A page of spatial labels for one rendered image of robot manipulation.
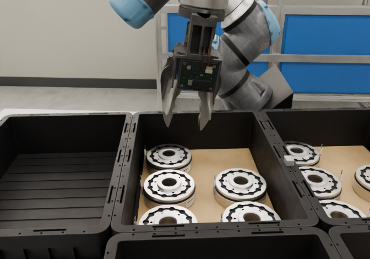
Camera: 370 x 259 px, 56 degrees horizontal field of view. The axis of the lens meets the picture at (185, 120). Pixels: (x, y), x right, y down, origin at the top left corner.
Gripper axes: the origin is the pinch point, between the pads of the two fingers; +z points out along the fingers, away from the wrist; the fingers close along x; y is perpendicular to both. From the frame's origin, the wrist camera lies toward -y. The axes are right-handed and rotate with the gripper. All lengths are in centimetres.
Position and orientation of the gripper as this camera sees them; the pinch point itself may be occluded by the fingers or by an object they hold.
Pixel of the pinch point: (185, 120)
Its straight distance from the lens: 63.7
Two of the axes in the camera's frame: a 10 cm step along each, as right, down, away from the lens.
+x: 9.9, 1.0, 0.9
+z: -1.3, 8.9, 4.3
